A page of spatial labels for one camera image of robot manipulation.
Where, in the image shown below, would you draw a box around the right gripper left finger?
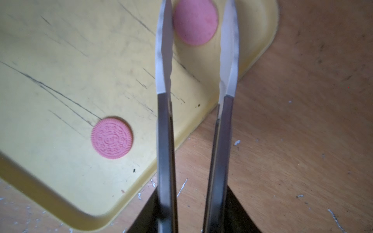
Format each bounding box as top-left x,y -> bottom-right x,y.
126,189 -> 159,233

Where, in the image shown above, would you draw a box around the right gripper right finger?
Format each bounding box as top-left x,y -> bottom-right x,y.
224,186 -> 261,233

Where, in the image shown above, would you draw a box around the metal tongs white tips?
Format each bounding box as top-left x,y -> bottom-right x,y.
155,1 -> 240,233

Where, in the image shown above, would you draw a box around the pink round cookie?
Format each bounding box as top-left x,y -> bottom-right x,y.
173,0 -> 219,46
90,117 -> 133,159

